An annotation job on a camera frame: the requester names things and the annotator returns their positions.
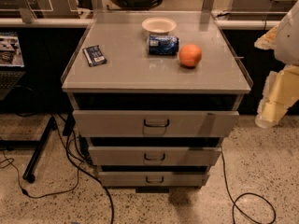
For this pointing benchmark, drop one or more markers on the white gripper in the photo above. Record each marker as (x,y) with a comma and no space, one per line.
(288,40)

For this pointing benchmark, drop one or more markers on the grey bottom drawer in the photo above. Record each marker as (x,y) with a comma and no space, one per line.
(153,179)

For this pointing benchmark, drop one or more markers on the grey drawer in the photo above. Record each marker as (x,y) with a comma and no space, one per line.
(154,156)
(153,179)
(113,123)

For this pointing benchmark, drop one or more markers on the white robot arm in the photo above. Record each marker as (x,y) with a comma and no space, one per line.
(283,39)

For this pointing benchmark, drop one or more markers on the grey drawer cabinet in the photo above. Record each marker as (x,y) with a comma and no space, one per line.
(134,80)

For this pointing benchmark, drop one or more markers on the grey middle drawer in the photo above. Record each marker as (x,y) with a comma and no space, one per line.
(154,156)

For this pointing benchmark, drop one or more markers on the grey top drawer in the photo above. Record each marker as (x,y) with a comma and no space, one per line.
(113,123)

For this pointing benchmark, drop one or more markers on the orange fruit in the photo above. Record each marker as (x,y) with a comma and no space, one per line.
(190,55)

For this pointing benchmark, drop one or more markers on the blue soda can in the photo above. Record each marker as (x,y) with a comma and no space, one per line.
(162,45)

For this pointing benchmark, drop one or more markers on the black table leg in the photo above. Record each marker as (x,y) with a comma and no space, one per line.
(28,174)

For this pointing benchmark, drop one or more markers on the black laptop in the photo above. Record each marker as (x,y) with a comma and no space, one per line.
(12,66)

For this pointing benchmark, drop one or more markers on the white rail right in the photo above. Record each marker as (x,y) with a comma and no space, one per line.
(247,25)

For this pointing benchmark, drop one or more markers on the white rail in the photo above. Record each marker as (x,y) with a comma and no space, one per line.
(247,25)
(57,23)

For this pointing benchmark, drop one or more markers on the white rail left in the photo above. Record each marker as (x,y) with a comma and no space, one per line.
(57,23)

